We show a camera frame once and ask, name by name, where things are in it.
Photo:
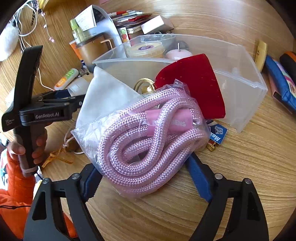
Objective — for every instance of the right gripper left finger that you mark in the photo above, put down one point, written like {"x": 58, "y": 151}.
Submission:
{"x": 46, "y": 220}

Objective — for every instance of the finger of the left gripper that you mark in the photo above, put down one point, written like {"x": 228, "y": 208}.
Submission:
{"x": 75, "y": 102}
{"x": 56, "y": 94}

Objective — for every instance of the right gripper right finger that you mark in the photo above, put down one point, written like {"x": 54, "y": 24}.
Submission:
{"x": 247, "y": 220}

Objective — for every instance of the white drawstring cloth bag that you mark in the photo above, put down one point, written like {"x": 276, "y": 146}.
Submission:
{"x": 105, "y": 94}

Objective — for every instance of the gold bell ornament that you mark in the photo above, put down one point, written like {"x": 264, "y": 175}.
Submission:
{"x": 144, "y": 86}

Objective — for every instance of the cream tub purple label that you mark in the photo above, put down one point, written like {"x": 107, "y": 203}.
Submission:
{"x": 151, "y": 49}

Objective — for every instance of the pink apple-shaped object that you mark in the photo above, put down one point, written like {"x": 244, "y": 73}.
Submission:
{"x": 177, "y": 54}

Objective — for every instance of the red velvet pouch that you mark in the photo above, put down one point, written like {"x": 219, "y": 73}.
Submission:
{"x": 197, "y": 73}

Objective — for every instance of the person's left hand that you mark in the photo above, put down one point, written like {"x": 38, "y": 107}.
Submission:
{"x": 17, "y": 152}

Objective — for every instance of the white orange cream tube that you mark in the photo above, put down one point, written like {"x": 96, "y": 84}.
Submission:
{"x": 66, "y": 79}

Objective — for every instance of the orange white box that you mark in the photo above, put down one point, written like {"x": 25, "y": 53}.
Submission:
{"x": 73, "y": 45}

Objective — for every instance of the brown mug with lid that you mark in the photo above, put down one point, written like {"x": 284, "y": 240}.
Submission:
{"x": 93, "y": 48}

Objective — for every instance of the green liquid bottle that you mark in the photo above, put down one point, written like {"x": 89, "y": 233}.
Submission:
{"x": 76, "y": 31}

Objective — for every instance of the white fluffy bag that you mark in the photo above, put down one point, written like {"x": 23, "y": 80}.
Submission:
{"x": 8, "y": 41}

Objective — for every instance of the white paper stand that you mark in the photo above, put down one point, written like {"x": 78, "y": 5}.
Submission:
{"x": 94, "y": 21}

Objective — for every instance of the fruit pattern box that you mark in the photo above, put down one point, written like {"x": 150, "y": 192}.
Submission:
{"x": 123, "y": 34}

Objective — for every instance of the blue white candy packet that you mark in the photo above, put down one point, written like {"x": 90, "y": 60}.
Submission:
{"x": 217, "y": 134}

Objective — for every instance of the stack of books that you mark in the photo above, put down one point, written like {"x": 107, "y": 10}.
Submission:
{"x": 129, "y": 22}

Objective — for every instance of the white brown cardboard box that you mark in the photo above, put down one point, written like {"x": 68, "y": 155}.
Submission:
{"x": 157, "y": 24}

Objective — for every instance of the blue patchwork pouch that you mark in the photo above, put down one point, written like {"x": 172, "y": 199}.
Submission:
{"x": 283, "y": 82}

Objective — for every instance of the clear plastic storage bin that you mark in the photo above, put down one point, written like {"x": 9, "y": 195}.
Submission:
{"x": 221, "y": 76}

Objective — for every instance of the black orange zip case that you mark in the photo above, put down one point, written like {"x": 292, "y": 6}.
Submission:
{"x": 288, "y": 61}

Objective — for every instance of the yellow lotion tube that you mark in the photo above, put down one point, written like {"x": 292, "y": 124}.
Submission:
{"x": 261, "y": 53}

